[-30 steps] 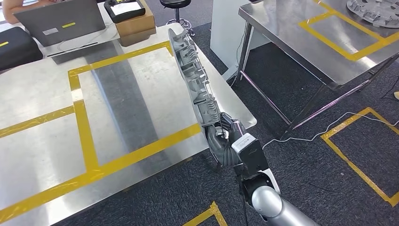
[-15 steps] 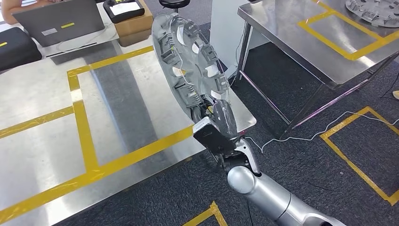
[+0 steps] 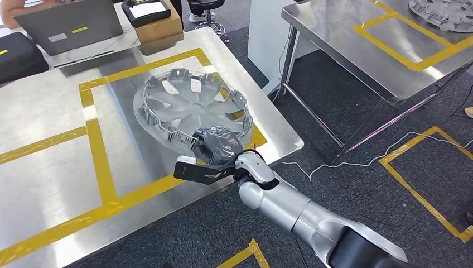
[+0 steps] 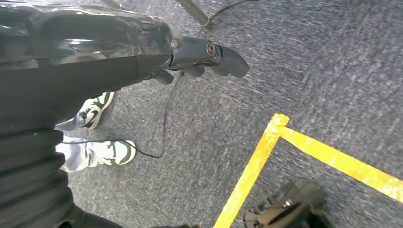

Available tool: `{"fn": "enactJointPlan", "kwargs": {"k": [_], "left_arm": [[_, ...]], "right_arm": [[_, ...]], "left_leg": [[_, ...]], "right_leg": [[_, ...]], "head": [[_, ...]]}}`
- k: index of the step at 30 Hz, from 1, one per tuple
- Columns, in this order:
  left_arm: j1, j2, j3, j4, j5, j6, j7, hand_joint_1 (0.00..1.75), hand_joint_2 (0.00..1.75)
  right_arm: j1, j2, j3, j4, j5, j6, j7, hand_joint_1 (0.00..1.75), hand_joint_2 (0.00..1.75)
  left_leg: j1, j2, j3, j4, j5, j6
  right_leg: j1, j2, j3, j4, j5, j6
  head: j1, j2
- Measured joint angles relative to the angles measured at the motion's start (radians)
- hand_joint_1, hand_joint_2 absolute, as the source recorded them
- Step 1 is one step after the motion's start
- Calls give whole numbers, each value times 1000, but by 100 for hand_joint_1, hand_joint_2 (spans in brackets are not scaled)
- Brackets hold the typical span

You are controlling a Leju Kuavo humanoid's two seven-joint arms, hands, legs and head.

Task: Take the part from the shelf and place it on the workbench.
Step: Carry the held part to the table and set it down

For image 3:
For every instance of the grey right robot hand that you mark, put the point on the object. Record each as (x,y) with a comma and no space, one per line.
(218,146)

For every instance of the white cabinet panel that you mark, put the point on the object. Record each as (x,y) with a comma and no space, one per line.
(266,37)

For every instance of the yellow tape frame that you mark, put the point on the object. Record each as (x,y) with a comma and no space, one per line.
(37,146)
(147,68)

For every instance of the person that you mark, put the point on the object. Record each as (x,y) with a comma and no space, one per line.
(196,17)
(469,112)
(7,14)

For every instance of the silver wheel hubcap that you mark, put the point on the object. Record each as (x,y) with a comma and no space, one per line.
(184,107)

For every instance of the grey wheel hubcap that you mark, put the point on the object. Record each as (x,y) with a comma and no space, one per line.
(443,14)

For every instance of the black remote controller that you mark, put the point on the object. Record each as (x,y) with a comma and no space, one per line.
(147,23)

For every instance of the steel workbench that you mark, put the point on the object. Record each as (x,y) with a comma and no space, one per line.
(44,185)
(332,29)

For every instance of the black round stool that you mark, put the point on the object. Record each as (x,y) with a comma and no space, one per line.
(205,3)

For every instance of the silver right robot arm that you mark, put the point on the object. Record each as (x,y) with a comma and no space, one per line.
(295,214)

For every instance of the brown cardboard box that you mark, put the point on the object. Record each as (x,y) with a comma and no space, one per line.
(162,29)

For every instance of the black camera bracket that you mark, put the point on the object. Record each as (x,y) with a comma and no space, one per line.
(199,174)

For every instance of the black soft case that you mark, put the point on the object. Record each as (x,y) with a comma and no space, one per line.
(22,59)

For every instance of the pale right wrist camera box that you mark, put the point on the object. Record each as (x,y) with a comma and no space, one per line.
(186,160)

